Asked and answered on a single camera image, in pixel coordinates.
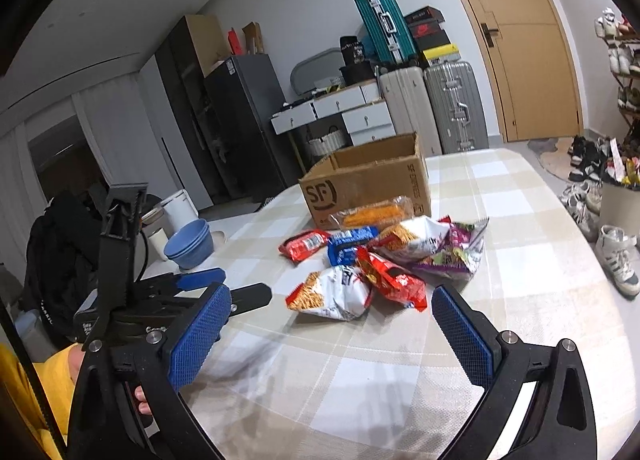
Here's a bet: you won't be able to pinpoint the clear orange snack packet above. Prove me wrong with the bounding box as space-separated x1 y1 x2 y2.
330 196 416 231

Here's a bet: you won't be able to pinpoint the brown cardboard box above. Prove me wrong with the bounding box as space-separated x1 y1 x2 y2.
298 132 432 231

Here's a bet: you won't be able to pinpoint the grey beige rug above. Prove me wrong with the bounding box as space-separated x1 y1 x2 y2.
527 137 576 181

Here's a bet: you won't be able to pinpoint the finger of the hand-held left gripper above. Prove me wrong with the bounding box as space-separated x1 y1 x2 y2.
149 268 227 297
227 283 273 316

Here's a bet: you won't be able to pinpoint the woven laundry basket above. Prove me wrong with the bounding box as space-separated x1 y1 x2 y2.
304 126 349 161

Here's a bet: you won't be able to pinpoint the wooden door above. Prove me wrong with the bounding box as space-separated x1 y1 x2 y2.
427 0 583 143

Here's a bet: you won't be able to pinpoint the blue bowl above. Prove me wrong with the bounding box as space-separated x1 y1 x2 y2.
164 219 210 258
169 235 214 271

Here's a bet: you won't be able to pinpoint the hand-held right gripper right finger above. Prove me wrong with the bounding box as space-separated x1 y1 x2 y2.
431 285 599 460

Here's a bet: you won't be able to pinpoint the silver suitcase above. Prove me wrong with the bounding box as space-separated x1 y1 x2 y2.
423 60 490 155

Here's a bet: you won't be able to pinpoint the tall dark cabinet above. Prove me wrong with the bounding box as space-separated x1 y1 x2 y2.
154 14 226 213

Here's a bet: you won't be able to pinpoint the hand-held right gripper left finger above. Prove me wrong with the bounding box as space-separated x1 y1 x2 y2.
66 284 233 460

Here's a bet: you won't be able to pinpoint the dark grey fridge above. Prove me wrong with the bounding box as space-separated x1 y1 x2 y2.
202 54 301 201

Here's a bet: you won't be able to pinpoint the beige suitcase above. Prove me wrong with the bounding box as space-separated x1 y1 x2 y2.
377 66 443 157

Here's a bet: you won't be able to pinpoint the pile of dark sneakers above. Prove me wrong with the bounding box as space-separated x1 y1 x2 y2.
567 135 612 181

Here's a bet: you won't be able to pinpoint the red yellow-print snack packet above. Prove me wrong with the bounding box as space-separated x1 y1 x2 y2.
356 247 429 313

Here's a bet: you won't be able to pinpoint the grey oval case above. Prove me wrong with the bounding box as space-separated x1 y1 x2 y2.
290 46 346 100

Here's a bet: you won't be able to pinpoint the wooden shoe rack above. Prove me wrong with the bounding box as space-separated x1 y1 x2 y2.
595 7 640 115

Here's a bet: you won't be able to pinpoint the yellow shoe box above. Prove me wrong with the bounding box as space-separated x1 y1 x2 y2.
422 44 461 65

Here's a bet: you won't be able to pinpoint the white bin with wrappers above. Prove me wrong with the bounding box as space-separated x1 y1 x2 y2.
599 150 640 241

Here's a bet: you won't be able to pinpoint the white orange snack packet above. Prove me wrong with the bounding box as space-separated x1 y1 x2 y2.
372 216 452 261
286 265 373 321

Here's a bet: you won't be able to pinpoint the white cup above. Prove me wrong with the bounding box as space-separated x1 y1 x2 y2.
147 227 170 261

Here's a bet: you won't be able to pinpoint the black backpack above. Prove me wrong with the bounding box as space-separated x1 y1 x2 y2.
22 190 108 341

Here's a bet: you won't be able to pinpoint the pile of white sneakers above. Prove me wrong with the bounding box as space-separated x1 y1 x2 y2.
560 182 603 241

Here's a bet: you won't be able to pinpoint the teal suitcase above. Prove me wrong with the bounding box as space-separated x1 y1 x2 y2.
354 0 418 65

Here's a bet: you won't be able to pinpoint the white desk with drawers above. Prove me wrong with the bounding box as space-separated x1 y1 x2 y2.
271 84 396 175

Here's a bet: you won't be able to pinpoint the purple snack packet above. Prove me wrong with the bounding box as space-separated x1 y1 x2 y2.
410 218 490 283

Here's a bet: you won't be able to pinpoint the black printed bag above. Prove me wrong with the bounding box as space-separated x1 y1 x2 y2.
339 34 368 68

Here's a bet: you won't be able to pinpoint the black red shoe box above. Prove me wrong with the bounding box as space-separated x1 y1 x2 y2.
404 7 446 38

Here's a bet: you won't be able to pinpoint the person's left hand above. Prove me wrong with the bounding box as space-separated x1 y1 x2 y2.
134 384 154 416

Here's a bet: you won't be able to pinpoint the white trash bin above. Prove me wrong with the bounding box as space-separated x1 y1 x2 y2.
161 191 199 235

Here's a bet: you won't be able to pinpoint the rows of assorted shoes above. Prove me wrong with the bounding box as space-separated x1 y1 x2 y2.
595 7 640 110

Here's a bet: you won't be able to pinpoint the flat cardboard sheet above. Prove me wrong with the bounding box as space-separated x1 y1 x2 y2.
186 14 228 78

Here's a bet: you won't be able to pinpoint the blue snack packet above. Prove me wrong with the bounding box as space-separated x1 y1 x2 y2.
327 226 380 265

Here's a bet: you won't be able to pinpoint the black round box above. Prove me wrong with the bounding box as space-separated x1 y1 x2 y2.
340 64 377 86

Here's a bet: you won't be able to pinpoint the brown cardboard piece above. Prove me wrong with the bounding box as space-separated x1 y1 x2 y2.
242 21 265 55

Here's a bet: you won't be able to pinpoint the white high-top sneaker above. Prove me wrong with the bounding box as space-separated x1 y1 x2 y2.
595 225 640 297

